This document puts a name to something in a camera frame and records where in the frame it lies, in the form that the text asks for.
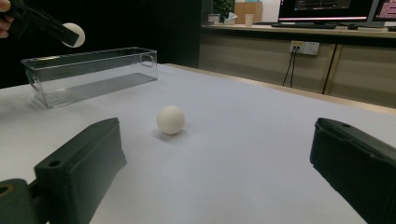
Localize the clear plastic container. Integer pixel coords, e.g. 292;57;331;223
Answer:
21;46;159;109

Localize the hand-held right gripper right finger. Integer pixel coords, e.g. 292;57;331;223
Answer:
309;117;396;224

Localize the black curtain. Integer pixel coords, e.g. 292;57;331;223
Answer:
0;0;204;91

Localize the black power cable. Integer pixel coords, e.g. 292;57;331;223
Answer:
282;46;293;88
289;46;298;89

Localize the white wall socket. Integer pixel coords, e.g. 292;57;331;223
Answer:
289;40;321;57

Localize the large black monitor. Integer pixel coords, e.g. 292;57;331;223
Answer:
277;0;379;23

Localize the brown cardboard box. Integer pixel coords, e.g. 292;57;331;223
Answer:
233;2;263;25

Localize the small black monitor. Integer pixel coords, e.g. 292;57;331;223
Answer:
372;0;396;22

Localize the tissue box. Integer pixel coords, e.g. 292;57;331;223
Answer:
223;12;238;26

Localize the black keyboard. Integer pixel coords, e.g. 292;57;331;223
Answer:
270;21;338;30

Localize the white table tennis ball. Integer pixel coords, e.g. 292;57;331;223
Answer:
61;21;86;49
155;105;187;136

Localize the green plant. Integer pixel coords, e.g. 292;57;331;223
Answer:
212;0;236;21

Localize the white table cover sheet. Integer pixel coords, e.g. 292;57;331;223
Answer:
0;63;396;224

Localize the beige wooden cabinet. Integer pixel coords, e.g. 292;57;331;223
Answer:
198;23;396;109

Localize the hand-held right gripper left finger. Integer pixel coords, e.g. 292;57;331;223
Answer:
33;117;128;224

